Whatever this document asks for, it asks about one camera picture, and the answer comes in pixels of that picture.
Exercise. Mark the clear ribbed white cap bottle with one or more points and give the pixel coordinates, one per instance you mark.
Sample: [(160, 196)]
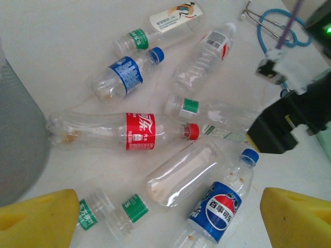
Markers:
[(201, 59)]

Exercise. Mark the blue label blue cap bottle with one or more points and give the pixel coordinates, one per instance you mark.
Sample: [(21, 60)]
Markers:
[(126, 75)]

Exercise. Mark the grey translucent waste bin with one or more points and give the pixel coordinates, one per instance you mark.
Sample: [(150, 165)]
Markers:
[(18, 129)]

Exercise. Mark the short bottle green neck band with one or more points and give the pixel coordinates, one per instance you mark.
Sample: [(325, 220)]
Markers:
[(88, 218)]

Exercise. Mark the white cap green label bottle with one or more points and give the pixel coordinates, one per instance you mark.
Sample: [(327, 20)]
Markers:
[(191, 106)]

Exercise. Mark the clear bottle green neck band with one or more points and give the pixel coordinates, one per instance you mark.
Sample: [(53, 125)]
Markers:
[(181, 175)]

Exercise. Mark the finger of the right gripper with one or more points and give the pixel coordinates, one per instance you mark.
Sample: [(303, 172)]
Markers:
[(300, 108), (274, 131)]

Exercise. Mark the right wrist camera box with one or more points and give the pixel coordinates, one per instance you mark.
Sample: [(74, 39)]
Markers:
[(289, 69)]

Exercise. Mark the bird print label bottle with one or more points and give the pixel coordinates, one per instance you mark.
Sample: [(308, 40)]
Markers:
[(175, 18)]

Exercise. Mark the blue stethoscope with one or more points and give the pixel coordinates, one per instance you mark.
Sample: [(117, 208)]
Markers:
[(259, 36)]

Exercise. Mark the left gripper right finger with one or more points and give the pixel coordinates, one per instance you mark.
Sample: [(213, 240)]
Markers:
[(300, 222)]

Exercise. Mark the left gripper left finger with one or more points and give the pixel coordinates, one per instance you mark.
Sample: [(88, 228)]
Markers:
[(33, 222)]

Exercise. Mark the Pepsi label plastic bottle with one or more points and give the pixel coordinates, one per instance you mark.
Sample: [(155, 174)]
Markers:
[(222, 206)]

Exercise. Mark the large red label cola bottle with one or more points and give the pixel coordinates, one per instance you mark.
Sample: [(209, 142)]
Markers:
[(139, 131)]

